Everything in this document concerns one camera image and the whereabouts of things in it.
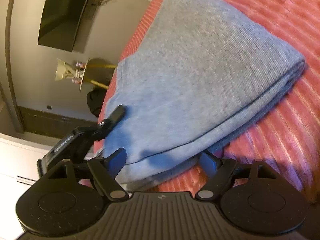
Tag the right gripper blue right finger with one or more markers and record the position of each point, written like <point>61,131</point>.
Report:
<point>215,167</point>

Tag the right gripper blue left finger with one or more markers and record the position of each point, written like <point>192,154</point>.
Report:
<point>109,167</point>

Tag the grey sweatpants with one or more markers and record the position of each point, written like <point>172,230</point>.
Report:
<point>202,75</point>

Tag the dark wooden door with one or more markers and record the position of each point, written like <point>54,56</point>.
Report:
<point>48,124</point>

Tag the black bag on floor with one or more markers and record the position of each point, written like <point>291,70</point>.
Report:
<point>95,100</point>

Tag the cream flower bouquet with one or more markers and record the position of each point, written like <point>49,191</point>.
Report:
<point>68,71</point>

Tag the yellow legged side table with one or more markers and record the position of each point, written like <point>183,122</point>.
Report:
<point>97,72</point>

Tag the wall mounted black television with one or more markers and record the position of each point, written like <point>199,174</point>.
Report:
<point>60,23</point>

